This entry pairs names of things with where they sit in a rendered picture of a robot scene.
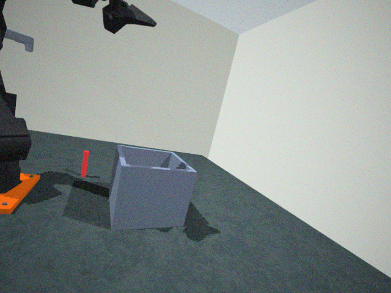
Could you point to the red peg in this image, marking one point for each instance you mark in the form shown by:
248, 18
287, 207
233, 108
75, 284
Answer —
84, 163

